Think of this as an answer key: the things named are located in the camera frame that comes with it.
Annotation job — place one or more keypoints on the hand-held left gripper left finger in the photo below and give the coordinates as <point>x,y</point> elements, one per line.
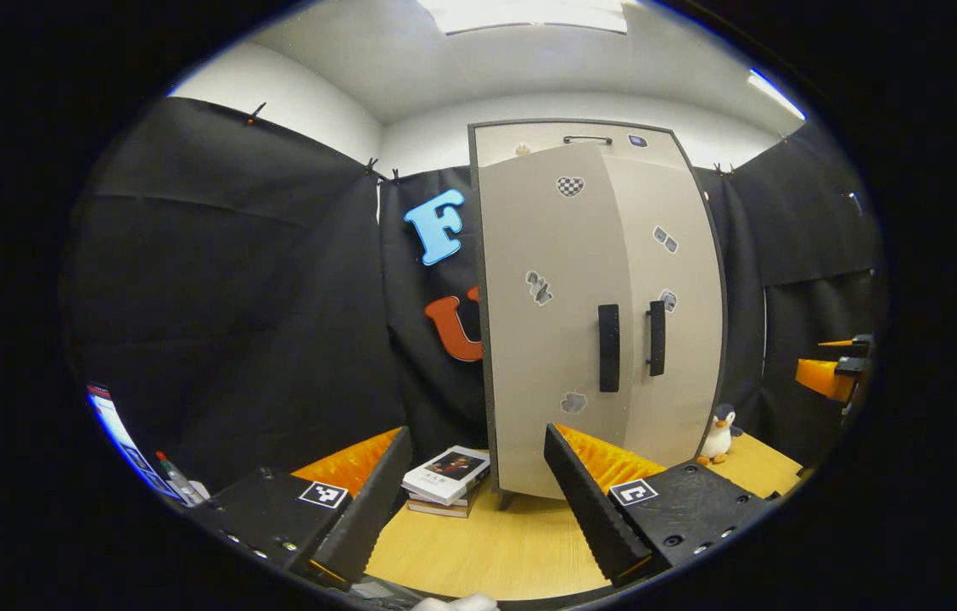
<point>372,513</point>

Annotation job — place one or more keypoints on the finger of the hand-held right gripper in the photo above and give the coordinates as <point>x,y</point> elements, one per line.
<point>862,342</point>
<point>822,378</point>

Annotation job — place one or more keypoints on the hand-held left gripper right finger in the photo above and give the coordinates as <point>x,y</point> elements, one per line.
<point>593,509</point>

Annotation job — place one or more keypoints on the white and grey cabinet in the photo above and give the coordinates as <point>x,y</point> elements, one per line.
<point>504,499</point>

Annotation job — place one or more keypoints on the white cabinet door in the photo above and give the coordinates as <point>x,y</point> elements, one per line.
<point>546,356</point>
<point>691,382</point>

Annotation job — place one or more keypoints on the slim capped plastic bottle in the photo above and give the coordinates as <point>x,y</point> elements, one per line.
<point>180,479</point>

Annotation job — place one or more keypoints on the white cabinet drawer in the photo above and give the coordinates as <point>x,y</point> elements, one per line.
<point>546,136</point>

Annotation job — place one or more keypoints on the brown edged book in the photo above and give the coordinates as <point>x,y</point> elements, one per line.
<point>440,509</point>

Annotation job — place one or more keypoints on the white cover book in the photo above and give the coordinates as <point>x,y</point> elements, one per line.
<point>444,475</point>

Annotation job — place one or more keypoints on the penguin plush toy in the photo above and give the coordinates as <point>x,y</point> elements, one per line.
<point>716,437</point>

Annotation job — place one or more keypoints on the black backdrop cloth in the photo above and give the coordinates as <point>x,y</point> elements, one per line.
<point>232,297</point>

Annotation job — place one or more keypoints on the narrow ceiling light panel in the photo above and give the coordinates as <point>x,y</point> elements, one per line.
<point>775,93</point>

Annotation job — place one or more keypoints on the computer monitor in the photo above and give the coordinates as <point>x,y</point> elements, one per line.
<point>115,433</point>

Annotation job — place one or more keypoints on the large ceiling light panel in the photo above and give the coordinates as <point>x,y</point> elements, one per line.
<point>529,15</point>

